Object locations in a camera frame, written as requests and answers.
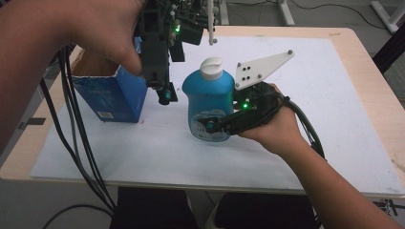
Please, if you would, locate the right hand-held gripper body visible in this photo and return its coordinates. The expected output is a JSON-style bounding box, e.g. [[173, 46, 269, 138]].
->
[[222, 49, 296, 136]]

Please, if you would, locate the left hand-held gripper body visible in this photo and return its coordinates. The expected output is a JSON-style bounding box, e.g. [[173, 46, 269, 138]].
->
[[133, 0, 221, 92]]

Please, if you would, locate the blue bottle with white cap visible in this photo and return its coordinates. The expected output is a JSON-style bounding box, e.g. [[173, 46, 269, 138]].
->
[[181, 56, 237, 143]]

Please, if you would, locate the blue cardboard box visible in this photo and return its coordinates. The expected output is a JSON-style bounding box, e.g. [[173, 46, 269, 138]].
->
[[70, 36, 149, 124]]

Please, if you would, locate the person's right hand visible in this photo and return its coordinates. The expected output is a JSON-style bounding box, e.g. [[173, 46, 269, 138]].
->
[[237, 82, 315, 159]]

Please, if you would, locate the person's left hand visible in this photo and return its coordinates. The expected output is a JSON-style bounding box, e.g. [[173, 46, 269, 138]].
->
[[61, 0, 147, 76]]

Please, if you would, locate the white stand leg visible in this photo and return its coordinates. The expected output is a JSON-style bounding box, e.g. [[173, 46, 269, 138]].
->
[[217, 0, 230, 26], [370, 0, 405, 34], [276, 0, 296, 27]]

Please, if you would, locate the person's left leg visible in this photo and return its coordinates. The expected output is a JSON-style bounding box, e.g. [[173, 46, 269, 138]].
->
[[109, 186, 201, 229]]

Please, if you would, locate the person's leg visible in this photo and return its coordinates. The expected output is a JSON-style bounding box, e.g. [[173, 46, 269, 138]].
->
[[109, 186, 201, 229], [214, 192, 320, 229]]

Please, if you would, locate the person's right leg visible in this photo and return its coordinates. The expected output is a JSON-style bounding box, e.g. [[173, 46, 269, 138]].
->
[[214, 192, 320, 229]]

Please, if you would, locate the black tape strip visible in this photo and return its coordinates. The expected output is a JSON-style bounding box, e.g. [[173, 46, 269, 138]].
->
[[16, 116, 48, 131]]

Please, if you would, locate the black metal stand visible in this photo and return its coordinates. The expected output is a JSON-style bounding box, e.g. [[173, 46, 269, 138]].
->
[[372, 29, 405, 74]]

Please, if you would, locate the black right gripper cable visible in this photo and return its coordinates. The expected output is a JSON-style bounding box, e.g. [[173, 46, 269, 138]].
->
[[279, 94, 327, 160]]

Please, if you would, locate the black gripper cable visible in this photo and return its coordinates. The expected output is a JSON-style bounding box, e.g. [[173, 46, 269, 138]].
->
[[279, 94, 327, 160], [57, 45, 117, 214], [38, 76, 113, 218]]

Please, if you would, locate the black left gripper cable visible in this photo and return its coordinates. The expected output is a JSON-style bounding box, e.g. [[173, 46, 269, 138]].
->
[[57, 45, 117, 214], [38, 76, 113, 218]]

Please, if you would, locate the thin black floor cable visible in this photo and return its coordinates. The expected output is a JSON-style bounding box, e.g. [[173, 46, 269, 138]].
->
[[228, 0, 389, 31]]

